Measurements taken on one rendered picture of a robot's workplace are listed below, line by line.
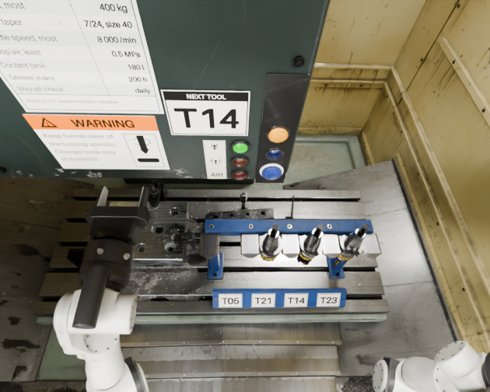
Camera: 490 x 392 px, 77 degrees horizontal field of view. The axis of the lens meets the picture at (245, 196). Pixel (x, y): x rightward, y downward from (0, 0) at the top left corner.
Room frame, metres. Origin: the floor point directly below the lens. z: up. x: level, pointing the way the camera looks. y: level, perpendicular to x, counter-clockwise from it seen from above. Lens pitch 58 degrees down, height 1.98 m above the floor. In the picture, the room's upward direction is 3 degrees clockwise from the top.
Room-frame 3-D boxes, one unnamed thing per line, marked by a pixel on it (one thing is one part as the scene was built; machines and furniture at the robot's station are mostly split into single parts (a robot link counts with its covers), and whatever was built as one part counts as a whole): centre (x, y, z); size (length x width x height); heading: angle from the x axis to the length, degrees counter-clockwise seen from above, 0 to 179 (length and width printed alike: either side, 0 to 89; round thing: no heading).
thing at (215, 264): (0.38, 0.09, 1.05); 0.10 x 0.05 x 0.30; 4
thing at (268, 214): (0.56, 0.02, 0.93); 0.26 x 0.05 x 0.06; 99
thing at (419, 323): (0.51, -0.38, 0.75); 0.89 x 0.70 x 0.26; 4
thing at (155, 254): (0.47, 0.35, 0.96); 0.29 x 0.23 x 0.05; 94
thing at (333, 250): (0.34, -0.24, 1.21); 0.07 x 0.05 x 0.01; 4
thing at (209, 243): (0.32, 0.09, 1.21); 0.07 x 0.05 x 0.01; 4
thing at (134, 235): (0.24, 0.25, 1.42); 0.13 x 0.12 x 0.10; 94
